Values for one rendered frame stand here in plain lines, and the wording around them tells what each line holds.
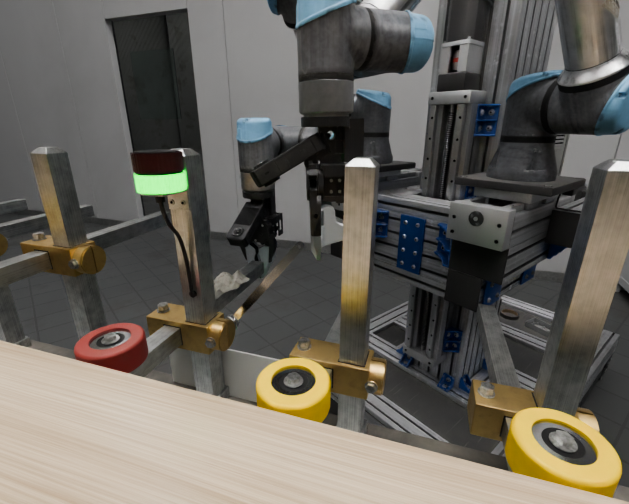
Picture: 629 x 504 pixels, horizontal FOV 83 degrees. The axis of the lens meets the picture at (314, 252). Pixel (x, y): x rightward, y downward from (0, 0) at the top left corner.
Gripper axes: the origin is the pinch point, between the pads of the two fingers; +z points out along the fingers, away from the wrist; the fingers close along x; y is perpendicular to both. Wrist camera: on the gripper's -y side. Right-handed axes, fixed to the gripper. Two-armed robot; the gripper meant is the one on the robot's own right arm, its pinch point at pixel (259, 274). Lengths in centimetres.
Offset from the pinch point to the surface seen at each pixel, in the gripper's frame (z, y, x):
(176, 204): -24.3, -30.0, -3.8
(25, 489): -9, -59, -10
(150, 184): -28.1, -35.4, -5.0
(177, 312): -5.4, -28.2, 0.8
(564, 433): -10, -41, -50
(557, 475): -9, -45, -49
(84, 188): 44, 248, 358
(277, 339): 84, 87, 37
